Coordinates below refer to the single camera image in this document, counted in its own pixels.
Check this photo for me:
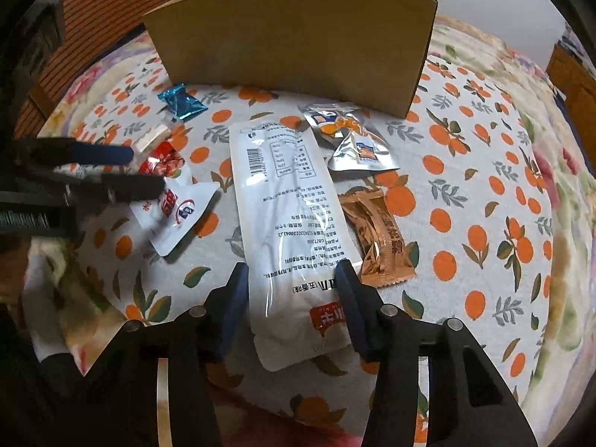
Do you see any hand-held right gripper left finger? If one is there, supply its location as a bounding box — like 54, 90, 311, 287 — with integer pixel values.
84, 261, 252, 447

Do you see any white and red snack packet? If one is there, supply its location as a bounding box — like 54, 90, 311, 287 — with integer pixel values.
130, 142, 222, 257

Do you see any brown cardboard box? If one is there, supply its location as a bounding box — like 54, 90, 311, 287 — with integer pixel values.
142, 0, 438, 119

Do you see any orange-brown snack packet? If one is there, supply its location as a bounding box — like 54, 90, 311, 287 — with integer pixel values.
337, 186, 417, 287

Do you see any silver orange snack packet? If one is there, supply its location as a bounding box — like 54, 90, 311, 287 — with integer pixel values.
326, 128, 401, 173
302, 102, 371, 143

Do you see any orange fruit print cloth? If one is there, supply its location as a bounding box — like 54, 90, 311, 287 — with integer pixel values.
39, 53, 557, 447

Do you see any blue candy wrapper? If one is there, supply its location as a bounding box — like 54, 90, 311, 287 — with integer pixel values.
157, 84, 208, 123

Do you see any wooden cabinet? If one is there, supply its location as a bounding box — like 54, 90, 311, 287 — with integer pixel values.
546, 44, 596, 145

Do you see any long white snack packet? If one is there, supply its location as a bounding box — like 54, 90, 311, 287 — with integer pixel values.
229, 120, 364, 372

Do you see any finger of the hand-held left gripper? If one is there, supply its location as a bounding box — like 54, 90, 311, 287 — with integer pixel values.
14, 137, 134, 167
60, 172, 165, 206

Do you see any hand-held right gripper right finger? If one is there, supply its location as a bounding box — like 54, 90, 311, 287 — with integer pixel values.
334, 258, 538, 447

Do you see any floral blanket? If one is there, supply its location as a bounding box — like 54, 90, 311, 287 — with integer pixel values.
19, 14, 596, 447

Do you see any person's dark clothing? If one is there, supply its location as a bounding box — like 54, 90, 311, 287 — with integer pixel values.
0, 317, 140, 447

